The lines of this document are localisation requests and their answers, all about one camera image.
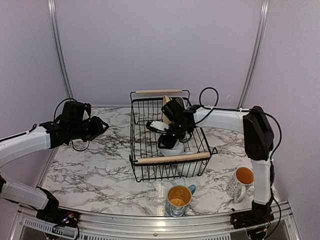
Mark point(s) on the blue handled mug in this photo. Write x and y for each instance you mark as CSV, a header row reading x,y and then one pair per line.
x,y
178,199

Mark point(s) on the small white bowl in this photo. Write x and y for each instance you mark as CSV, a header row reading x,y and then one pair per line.
x,y
178,149

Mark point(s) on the black wire dish rack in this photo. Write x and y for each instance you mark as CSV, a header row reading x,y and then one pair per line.
x,y
145,157

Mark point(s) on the large white bowl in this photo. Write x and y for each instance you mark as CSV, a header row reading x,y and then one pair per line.
x,y
189,169

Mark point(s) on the red and teal plate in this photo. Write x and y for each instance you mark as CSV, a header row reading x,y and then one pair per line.
x,y
182,102

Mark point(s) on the aluminium front rail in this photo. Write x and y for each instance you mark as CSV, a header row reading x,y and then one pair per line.
x,y
103,226

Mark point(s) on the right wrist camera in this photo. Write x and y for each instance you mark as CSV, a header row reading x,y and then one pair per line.
x,y
157,126

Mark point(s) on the pale yellow round plate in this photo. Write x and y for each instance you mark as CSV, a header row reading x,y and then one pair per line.
x,y
164,110

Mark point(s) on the left aluminium frame post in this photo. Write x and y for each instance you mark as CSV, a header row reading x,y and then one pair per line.
x,y
58,47

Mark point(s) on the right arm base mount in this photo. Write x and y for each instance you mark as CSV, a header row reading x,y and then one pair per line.
x,y
250,218

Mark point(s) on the right aluminium frame post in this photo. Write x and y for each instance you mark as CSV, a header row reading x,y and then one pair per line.
x,y
260,34

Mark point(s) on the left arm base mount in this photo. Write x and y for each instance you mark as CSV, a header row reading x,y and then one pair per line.
x,y
60,217

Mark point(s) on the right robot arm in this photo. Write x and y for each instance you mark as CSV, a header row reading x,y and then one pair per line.
x,y
258,142

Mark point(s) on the white patterned mug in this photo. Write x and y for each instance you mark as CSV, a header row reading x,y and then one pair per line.
x,y
239,184

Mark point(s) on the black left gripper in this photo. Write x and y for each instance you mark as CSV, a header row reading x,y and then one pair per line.
x,y
97,127

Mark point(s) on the aluminium frame post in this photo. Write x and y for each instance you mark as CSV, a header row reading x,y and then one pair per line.
x,y
260,34
58,47

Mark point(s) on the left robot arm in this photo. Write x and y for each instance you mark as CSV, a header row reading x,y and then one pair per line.
x,y
74,123

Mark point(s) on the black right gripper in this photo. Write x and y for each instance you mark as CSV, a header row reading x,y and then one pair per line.
x,y
169,143

